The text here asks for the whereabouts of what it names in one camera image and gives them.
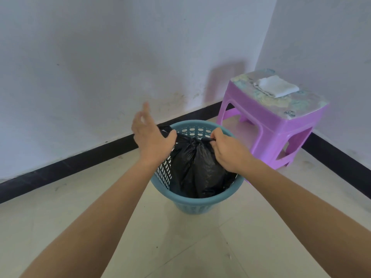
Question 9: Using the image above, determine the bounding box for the person's right forearm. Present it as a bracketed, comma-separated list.
[232, 158, 371, 278]

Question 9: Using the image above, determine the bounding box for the blue perforated plastic waste basket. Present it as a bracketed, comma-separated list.
[150, 120, 245, 216]

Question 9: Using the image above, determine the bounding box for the person's left forearm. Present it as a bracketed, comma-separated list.
[20, 158, 166, 278]

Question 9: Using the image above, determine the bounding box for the person's left hand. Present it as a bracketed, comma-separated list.
[131, 102, 177, 166]

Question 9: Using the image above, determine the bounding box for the person's right hand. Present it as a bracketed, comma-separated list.
[210, 128, 253, 174]

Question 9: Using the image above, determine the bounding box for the folded white cloth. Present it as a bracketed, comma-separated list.
[253, 75, 300, 98]

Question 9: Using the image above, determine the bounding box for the purple plastic stool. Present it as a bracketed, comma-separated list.
[216, 69, 330, 170]

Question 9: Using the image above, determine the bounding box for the black plastic garbage bag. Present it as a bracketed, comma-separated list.
[157, 125, 239, 199]

